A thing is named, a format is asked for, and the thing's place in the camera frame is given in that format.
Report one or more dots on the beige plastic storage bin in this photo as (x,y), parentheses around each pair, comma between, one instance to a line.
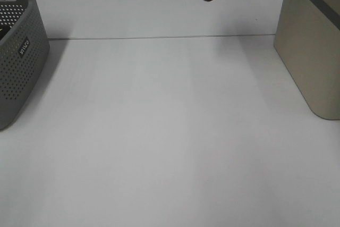
(307,41)

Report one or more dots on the grey perforated plastic basket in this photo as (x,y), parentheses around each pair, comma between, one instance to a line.
(24,51)

